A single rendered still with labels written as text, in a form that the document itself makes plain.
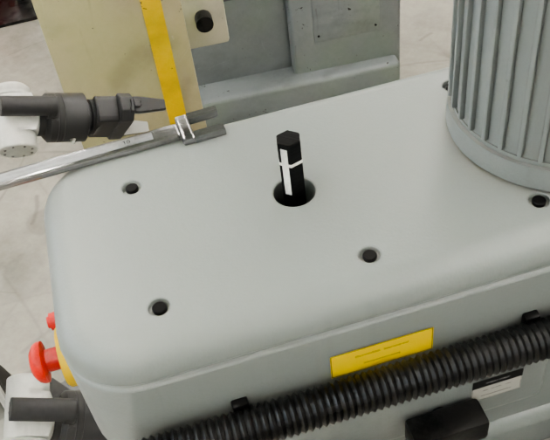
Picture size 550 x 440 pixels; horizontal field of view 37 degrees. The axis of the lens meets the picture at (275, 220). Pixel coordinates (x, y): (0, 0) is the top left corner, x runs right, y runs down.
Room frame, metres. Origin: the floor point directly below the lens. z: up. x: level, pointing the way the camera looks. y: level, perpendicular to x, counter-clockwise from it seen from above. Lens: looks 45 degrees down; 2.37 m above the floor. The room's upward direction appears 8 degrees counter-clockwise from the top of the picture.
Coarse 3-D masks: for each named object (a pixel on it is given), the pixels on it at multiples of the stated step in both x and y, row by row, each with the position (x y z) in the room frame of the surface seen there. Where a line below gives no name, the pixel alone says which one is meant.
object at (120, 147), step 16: (192, 112) 0.64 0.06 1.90; (208, 112) 0.63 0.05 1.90; (160, 128) 0.62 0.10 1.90; (176, 128) 0.61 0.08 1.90; (208, 128) 0.61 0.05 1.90; (224, 128) 0.60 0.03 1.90; (112, 144) 0.60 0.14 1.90; (128, 144) 0.60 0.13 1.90; (144, 144) 0.60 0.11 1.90; (160, 144) 0.60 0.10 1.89; (48, 160) 0.60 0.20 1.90; (64, 160) 0.59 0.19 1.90; (80, 160) 0.59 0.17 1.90; (96, 160) 0.59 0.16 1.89; (0, 176) 0.58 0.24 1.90; (16, 176) 0.58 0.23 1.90; (32, 176) 0.58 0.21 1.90; (48, 176) 0.58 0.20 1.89
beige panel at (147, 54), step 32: (32, 0) 2.15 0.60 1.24; (64, 0) 2.17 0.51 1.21; (96, 0) 2.18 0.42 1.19; (128, 0) 2.20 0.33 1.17; (160, 0) 2.21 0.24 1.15; (64, 32) 2.16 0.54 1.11; (96, 32) 2.18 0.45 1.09; (128, 32) 2.19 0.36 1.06; (160, 32) 2.21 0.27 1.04; (64, 64) 2.16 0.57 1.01; (96, 64) 2.17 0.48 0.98; (128, 64) 2.19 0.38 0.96; (160, 64) 2.20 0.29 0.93; (192, 64) 2.22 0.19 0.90; (160, 96) 2.20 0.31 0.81; (192, 96) 2.22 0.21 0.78; (192, 128) 2.21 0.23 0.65
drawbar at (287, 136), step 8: (280, 136) 0.52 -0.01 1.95; (288, 136) 0.51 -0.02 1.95; (296, 136) 0.51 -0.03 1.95; (280, 144) 0.51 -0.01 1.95; (288, 144) 0.50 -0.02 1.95; (296, 144) 0.51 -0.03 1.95; (288, 152) 0.50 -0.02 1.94; (296, 152) 0.50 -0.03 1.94; (280, 160) 0.51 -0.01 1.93; (288, 160) 0.50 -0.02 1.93; (296, 160) 0.50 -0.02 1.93; (280, 168) 0.51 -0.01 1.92; (296, 168) 0.50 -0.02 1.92; (296, 176) 0.50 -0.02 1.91; (296, 184) 0.50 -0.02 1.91; (304, 184) 0.51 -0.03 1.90; (296, 192) 0.50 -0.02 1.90; (304, 192) 0.51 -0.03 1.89; (288, 200) 0.51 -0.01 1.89; (296, 200) 0.50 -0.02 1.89; (304, 200) 0.51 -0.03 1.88
